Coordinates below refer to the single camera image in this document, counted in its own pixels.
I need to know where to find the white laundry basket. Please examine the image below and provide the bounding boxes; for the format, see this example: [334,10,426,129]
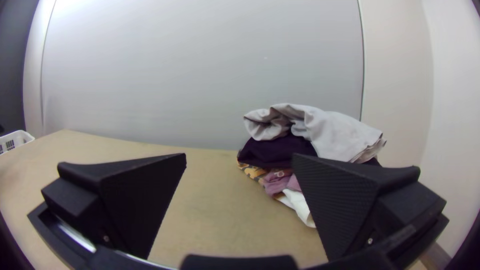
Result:
[0,129,35,156]

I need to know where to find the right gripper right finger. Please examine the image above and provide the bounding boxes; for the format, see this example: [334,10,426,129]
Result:
[291,152,448,263]

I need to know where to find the pile of folded clothes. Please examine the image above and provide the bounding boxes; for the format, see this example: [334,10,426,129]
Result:
[236,103,387,229]

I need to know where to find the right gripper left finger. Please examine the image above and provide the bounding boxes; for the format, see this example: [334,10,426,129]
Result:
[40,152,188,260]

